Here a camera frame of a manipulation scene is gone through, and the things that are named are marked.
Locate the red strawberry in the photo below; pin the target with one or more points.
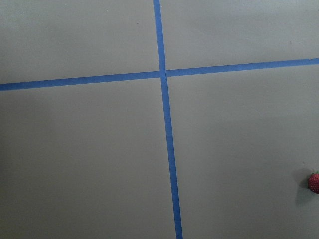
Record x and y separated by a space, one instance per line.
313 182

